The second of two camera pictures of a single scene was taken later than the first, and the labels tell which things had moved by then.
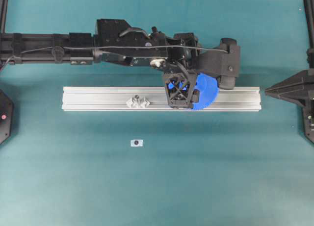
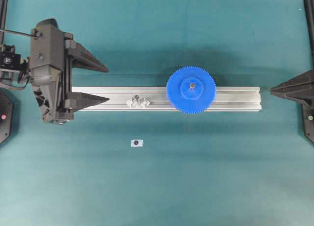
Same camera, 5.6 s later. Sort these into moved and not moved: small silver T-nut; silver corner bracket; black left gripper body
Moved: black left gripper body
Not moved: small silver T-nut; silver corner bracket
